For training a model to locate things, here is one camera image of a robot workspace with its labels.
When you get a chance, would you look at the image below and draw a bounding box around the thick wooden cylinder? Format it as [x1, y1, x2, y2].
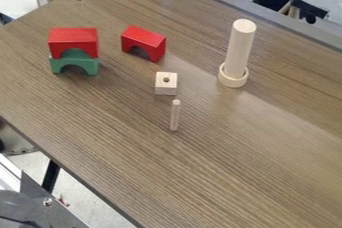
[221, 18, 258, 79]

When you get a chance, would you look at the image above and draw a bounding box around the red arch block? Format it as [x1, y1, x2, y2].
[120, 24, 167, 64]
[46, 27, 101, 60]

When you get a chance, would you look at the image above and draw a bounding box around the green arch block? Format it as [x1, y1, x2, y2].
[48, 48, 101, 76]

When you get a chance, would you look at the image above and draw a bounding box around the wooden ring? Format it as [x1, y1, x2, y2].
[216, 62, 250, 89]

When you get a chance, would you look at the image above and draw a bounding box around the wooden cube with hole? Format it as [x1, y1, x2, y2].
[153, 71, 180, 96]

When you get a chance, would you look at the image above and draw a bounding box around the thin wooden dowel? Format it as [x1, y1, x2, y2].
[168, 98, 182, 132]

